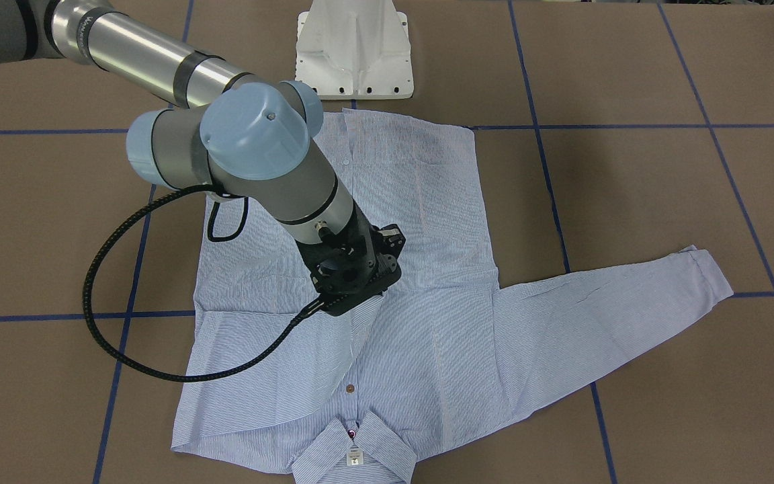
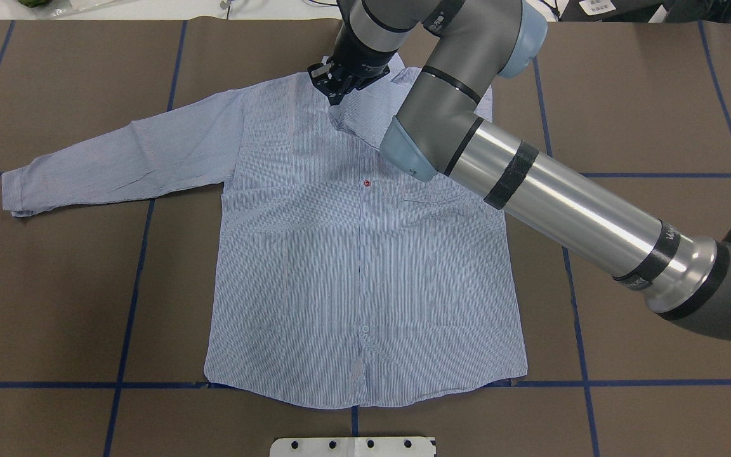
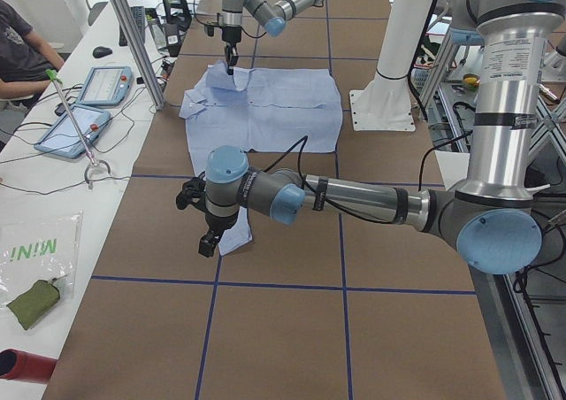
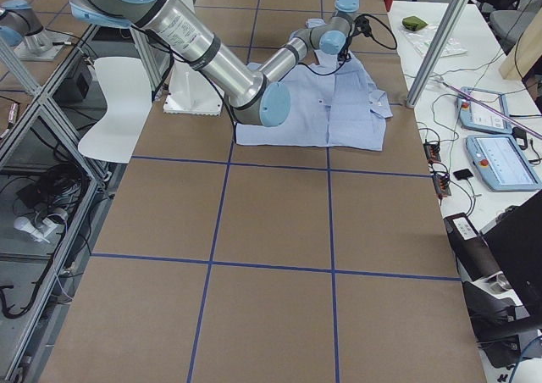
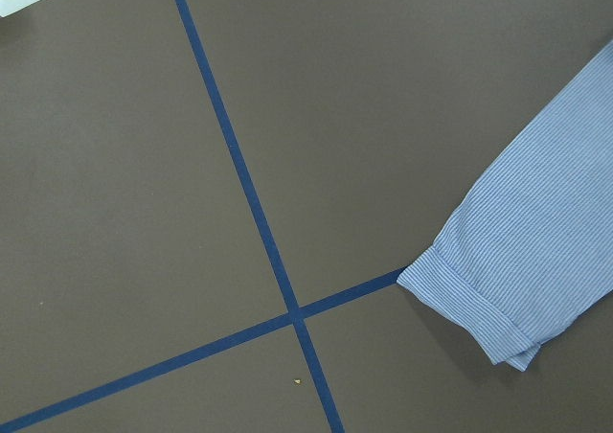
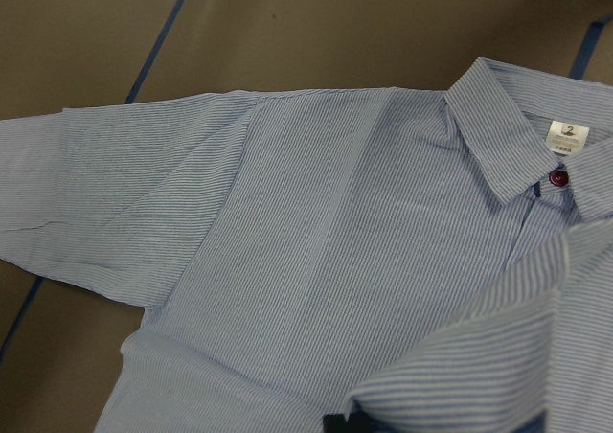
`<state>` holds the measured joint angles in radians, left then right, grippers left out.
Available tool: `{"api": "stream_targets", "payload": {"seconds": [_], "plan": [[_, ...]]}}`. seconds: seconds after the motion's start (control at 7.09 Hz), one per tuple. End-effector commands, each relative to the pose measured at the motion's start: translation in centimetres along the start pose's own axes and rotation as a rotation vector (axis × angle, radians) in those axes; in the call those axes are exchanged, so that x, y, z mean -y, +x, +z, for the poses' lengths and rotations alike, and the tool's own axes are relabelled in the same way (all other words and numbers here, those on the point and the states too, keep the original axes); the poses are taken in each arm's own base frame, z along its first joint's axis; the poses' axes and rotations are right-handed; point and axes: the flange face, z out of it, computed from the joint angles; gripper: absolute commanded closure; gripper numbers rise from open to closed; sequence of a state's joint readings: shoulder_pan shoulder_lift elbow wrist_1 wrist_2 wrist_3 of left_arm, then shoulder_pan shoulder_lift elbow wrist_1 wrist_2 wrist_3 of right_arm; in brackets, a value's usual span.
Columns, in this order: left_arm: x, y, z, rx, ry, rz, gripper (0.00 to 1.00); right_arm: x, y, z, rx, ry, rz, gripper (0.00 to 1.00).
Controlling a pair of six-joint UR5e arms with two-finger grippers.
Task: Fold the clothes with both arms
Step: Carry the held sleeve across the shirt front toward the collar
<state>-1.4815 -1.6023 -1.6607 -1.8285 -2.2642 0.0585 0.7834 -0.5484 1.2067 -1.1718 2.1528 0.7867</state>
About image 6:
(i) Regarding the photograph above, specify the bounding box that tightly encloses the light blue striped shirt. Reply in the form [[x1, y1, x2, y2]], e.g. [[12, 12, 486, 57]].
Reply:
[[1, 58, 612, 432]]

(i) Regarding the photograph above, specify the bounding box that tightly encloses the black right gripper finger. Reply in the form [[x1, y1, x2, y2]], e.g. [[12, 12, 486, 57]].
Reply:
[[322, 403, 383, 433]]

